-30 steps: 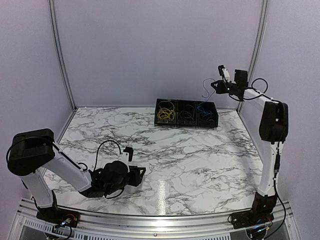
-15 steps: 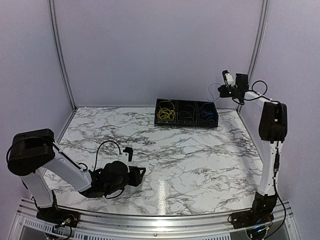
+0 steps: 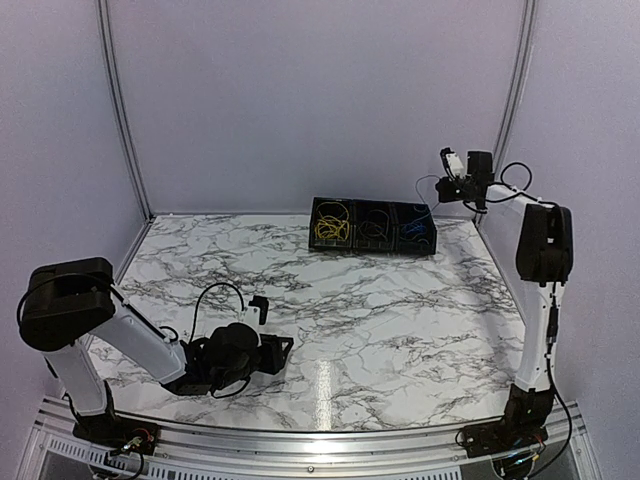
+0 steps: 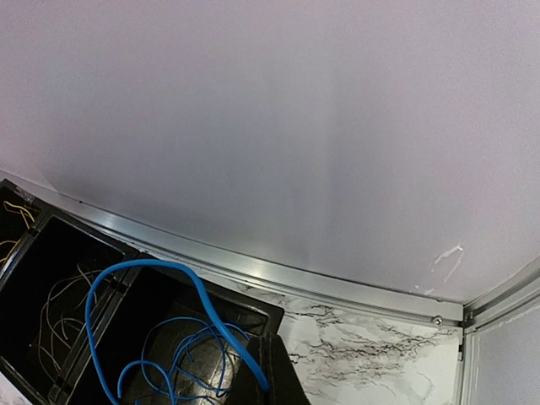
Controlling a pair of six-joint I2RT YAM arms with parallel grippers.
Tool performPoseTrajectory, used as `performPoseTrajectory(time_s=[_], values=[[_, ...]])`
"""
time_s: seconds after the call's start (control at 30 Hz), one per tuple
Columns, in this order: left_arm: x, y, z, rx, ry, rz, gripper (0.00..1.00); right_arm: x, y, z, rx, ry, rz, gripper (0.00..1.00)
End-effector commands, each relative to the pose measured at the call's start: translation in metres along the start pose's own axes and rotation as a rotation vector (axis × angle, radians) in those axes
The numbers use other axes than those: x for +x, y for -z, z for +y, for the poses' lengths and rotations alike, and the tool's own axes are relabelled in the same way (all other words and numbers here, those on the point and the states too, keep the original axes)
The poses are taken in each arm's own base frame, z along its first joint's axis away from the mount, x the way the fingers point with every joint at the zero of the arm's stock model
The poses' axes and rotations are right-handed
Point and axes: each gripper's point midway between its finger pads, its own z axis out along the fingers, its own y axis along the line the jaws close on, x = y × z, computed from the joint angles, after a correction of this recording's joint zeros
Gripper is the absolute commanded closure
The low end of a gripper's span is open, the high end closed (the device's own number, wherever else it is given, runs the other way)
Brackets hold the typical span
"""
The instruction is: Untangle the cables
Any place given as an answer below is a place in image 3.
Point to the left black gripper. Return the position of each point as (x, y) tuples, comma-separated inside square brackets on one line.
[(275, 359)]

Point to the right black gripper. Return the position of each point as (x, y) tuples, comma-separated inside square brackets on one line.
[(441, 189)]

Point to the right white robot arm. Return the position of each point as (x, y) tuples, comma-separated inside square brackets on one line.
[(543, 258)]

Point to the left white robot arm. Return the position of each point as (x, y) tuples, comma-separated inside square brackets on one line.
[(67, 301)]

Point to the black compartment tray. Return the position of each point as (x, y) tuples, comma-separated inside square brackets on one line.
[(370, 226)]

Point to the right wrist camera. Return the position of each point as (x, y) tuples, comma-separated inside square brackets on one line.
[(452, 164)]

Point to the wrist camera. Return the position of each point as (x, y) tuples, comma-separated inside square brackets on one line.
[(452, 164), (255, 313)]

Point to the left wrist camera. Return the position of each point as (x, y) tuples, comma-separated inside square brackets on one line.
[(255, 313)]

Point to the right aluminium frame post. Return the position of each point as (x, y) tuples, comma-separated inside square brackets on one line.
[(518, 80)]

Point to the aluminium frame post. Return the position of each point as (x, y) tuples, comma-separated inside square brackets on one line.
[(120, 112), (518, 80)]

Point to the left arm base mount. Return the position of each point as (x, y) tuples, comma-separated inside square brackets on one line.
[(109, 429)]

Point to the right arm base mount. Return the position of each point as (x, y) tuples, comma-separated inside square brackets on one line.
[(521, 425)]

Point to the aluminium front rail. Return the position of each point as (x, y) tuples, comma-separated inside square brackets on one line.
[(203, 452)]

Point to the left aluminium frame post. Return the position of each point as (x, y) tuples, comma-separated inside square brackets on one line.
[(120, 112)]

